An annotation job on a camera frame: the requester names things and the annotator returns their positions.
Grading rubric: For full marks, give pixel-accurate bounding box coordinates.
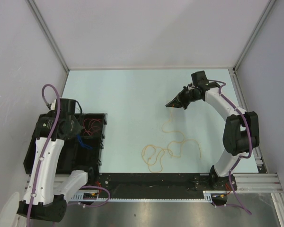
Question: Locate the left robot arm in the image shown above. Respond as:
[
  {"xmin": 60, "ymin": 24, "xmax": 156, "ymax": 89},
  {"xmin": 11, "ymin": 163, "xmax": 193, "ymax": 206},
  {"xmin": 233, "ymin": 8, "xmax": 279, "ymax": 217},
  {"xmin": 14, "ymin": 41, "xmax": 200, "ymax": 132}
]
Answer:
[{"xmin": 17, "ymin": 98, "xmax": 95, "ymax": 222}]

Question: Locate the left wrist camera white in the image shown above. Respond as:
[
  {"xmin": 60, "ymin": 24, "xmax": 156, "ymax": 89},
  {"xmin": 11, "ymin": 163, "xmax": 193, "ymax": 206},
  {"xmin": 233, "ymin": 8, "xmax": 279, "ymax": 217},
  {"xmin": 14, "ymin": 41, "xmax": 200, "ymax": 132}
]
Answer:
[{"xmin": 45, "ymin": 99, "xmax": 57, "ymax": 110}]

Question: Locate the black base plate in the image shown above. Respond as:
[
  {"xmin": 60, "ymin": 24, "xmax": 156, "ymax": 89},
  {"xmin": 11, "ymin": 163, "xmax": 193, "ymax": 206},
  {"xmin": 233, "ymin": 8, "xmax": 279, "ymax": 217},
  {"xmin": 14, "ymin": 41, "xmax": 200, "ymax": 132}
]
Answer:
[{"xmin": 87, "ymin": 173, "xmax": 237, "ymax": 199}]

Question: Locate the aluminium frame rail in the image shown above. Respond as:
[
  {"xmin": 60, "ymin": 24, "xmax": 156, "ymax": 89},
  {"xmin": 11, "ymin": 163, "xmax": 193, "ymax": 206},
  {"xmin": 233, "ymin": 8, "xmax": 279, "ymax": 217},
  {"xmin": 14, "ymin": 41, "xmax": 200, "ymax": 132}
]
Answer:
[{"xmin": 35, "ymin": 170, "xmax": 282, "ymax": 194}]

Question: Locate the white slotted cable duct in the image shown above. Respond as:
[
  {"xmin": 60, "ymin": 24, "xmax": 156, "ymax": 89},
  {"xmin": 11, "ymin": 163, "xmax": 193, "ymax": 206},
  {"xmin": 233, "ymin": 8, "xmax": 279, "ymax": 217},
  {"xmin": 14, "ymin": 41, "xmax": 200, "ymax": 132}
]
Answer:
[{"xmin": 68, "ymin": 191, "xmax": 213, "ymax": 202}]

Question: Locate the black compartment bin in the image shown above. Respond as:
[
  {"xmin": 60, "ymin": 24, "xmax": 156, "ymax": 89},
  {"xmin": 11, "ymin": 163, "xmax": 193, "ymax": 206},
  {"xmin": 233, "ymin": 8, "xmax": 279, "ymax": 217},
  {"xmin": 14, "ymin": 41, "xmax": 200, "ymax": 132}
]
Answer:
[{"xmin": 23, "ymin": 113, "xmax": 108, "ymax": 175}]

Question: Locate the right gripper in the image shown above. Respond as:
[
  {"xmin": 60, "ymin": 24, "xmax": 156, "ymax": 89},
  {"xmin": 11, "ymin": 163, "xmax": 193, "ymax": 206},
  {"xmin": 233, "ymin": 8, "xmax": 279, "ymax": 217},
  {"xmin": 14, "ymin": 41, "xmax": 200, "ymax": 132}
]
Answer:
[{"xmin": 166, "ymin": 86, "xmax": 201, "ymax": 110}]

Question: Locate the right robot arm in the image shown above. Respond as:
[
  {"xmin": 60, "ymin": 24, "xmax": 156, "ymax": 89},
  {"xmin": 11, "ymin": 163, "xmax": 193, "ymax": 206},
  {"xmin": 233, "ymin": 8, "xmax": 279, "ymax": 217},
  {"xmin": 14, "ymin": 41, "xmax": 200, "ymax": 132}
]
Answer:
[{"xmin": 165, "ymin": 71, "xmax": 259, "ymax": 190}]

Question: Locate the blue thin cable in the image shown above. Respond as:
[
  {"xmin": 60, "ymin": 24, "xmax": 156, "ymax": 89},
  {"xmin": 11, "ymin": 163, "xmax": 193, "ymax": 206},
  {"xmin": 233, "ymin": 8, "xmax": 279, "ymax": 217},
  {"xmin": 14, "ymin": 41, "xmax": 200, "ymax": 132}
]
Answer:
[{"xmin": 76, "ymin": 134, "xmax": 93, "ymax": 150}]

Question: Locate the red thin cable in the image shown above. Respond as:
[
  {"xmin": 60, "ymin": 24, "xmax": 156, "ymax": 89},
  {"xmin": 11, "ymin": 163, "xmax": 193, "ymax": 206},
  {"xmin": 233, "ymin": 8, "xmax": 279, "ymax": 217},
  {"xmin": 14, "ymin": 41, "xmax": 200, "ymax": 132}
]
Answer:
[{"xmin": 81, "ymin": 118, "xmax": 104, "ymax": 138}]

